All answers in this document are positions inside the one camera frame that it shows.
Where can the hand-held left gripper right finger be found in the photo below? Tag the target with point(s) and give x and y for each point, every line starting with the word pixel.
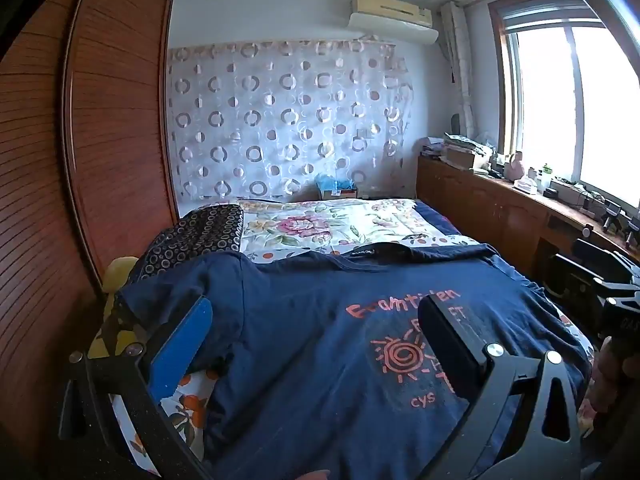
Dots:
pixel 450 340

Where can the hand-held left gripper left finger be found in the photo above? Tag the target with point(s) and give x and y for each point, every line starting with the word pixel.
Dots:
pixel 182 347

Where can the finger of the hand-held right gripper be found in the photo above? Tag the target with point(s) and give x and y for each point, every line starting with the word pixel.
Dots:
pixel 600 251
pixel 575 275

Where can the navy printed t-shirt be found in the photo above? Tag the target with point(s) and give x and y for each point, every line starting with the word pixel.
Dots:
pixel 310 360

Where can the person's right hand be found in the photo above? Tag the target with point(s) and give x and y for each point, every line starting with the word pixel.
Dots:
pixel 612 365

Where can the person's left hand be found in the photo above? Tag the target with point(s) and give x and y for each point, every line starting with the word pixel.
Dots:
pixel 312 475

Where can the white flat box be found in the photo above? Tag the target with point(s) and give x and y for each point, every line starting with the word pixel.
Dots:
pixel 572 191

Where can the white bottle with green cap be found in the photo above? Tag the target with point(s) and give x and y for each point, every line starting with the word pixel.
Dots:
pixel 545 180

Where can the tissue pack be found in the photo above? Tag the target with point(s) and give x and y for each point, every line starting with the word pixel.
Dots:
pixel 526 185

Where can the yellow plush toy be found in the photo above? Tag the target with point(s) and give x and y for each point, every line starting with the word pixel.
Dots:
pixel 117 272

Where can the dark circle-pattern folded cloth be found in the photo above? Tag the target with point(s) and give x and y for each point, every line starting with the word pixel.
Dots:
pixel 200 235

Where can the pink figurine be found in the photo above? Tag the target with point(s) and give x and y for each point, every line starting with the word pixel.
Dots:
pixel 517 166

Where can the wooden side cabinet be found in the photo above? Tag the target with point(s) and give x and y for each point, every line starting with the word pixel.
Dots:
pixel 475 205

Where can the wood-framed window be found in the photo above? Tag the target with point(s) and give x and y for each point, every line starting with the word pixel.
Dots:
pixel 550 110

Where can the pile of papers and boxes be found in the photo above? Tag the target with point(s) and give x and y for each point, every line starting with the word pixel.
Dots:
pixel 460 152

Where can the floral blanket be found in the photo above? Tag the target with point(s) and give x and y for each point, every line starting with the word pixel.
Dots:
pixel 310 225

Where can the cardboard box with blue contents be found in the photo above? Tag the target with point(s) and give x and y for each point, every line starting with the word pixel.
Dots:
pixel 336 187

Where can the wooden slatted wardrobe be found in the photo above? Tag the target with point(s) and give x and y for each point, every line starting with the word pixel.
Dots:
pixel 100 135

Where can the white wrapped pipe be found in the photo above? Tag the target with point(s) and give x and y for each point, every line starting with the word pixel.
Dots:
pixel 457 60

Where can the sheer circle-pattern curtain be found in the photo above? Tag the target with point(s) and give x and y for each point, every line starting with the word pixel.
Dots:
pixel 290 110

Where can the grey wall fixture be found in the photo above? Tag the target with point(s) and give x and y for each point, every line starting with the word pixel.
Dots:
pixel 456 122

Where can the wall air conditioner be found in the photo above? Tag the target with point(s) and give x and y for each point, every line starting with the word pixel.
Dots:
pixel 390 17

